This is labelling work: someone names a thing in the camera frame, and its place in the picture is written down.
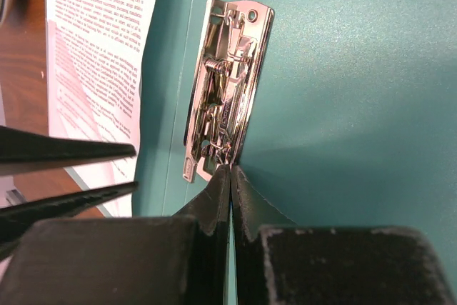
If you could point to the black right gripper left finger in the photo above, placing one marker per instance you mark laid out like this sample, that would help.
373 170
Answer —
178 259

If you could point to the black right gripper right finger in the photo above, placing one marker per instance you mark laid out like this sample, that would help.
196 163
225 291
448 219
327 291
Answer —
281 262

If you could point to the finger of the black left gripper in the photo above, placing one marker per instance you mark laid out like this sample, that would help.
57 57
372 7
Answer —
24 152
16 220

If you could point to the printed white paper sheet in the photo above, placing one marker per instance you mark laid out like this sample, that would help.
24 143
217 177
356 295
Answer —
94 52

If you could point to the green file folder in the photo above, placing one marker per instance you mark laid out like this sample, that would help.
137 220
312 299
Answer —
353 122

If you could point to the metal folder clip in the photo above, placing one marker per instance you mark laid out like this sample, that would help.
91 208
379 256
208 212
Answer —
233 44

